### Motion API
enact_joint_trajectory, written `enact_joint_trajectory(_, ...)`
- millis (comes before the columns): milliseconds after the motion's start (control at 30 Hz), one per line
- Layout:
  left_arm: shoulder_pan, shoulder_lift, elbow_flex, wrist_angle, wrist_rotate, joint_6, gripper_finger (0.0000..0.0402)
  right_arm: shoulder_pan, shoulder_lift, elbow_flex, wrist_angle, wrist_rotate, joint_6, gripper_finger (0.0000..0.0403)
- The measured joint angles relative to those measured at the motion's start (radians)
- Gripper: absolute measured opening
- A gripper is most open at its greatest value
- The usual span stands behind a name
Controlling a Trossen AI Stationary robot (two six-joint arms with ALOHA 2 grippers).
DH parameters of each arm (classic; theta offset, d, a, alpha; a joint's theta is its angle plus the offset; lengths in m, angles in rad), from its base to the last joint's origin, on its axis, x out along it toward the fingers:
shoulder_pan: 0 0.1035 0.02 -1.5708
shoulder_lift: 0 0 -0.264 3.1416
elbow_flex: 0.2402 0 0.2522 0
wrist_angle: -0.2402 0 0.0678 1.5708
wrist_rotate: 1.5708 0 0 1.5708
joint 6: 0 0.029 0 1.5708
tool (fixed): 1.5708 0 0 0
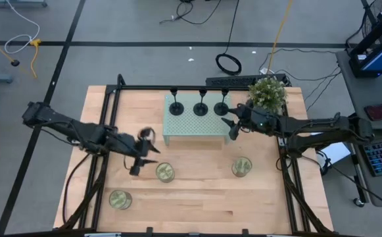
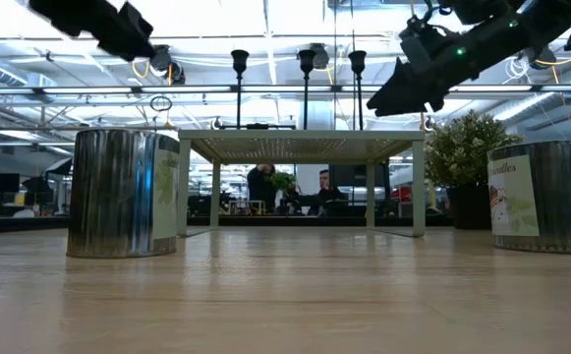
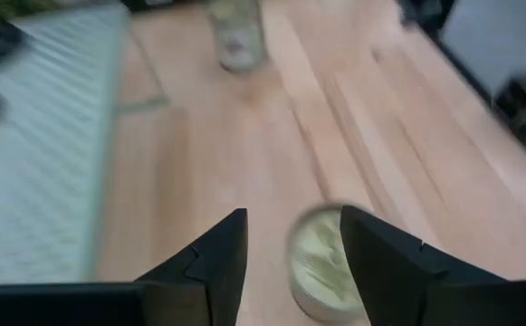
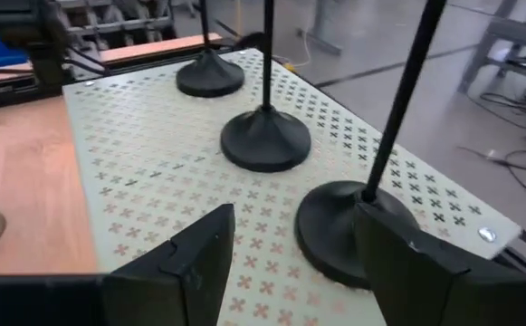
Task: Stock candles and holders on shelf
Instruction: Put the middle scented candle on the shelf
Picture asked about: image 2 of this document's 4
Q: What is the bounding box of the silver labelled candle tin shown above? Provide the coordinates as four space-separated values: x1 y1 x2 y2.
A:
65 128 182 260
485 140 571 256

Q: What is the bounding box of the white metal mesh shelf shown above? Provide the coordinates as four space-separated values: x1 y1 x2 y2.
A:
175 128 427 239

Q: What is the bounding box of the black tall candle holder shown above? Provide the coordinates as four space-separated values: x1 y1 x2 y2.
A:
230 48 250 130
348 49 368 131
298 48 317 131

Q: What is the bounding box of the large dark background screen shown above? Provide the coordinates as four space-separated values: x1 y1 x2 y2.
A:
327 164 390 188

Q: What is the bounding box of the black ceiling cable reel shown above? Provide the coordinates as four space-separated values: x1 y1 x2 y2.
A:
147 44 187 86
309 42 330 71
523 46 556 70

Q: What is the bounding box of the small green background plant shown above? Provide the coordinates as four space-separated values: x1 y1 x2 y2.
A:
269 171 297 193

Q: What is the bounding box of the seated person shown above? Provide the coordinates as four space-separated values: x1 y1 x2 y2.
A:
294 169 350 217

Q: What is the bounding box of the black studio softbox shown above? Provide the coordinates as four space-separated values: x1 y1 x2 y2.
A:
44 156 74 177

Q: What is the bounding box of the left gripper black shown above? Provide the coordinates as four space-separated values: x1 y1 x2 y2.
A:
29 0 157 62

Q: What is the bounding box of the yellow ceiling cable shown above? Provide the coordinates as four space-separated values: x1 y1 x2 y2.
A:
131 53 151 80

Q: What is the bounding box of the black studio umbrella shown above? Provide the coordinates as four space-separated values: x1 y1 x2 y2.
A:
22 175 54 194

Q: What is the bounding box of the black background monitor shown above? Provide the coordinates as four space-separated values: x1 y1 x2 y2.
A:
0 172 21 194

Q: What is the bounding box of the black hanging cable loop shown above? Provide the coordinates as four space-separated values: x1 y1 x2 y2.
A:
149 94 174 113

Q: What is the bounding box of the black hanging bar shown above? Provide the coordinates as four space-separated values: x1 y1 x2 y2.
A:
218 122 297 131

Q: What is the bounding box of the black table border rail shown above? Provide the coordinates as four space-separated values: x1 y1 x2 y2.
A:
0 214 492 236

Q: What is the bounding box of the green plant in black pot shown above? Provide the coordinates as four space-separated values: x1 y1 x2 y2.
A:
423 108 525 231

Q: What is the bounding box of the standing person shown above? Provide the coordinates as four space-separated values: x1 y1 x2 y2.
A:
246 163 279 216

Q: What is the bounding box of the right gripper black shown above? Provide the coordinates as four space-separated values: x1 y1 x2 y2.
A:
366 22 483 118

